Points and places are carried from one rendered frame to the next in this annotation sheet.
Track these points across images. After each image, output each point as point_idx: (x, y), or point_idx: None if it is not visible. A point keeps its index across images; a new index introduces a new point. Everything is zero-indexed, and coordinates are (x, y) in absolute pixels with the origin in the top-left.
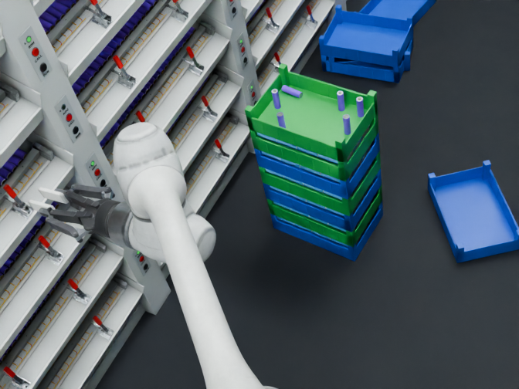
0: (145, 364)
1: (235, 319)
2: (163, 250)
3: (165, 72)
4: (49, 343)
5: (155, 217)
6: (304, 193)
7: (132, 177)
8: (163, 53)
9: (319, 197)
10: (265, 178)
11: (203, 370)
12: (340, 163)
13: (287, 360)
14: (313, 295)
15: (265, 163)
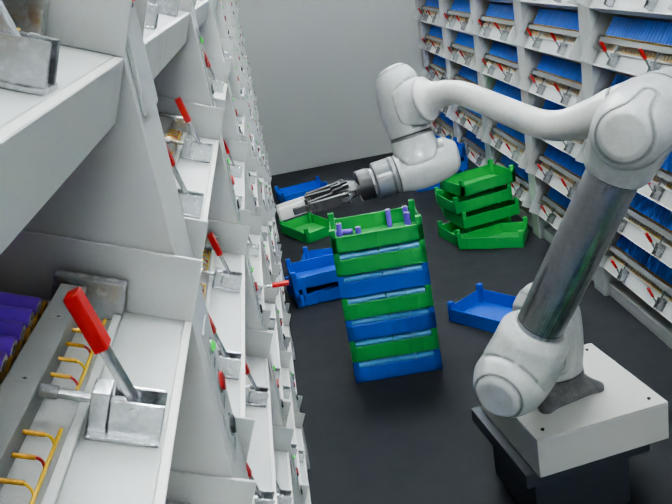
0: (336, 497)
1: (385, 436)
2: (470, 96)
3: None
4: None
5: (450, 85)
6: (389, 305)
7: (411, 84)
8: (257, 194)
9: (403, 300)
10: (348, 312)
11: (558, 122)
12: (421, 241)
13: (457, 432)
14: (433, 396)
15: (348, 290)
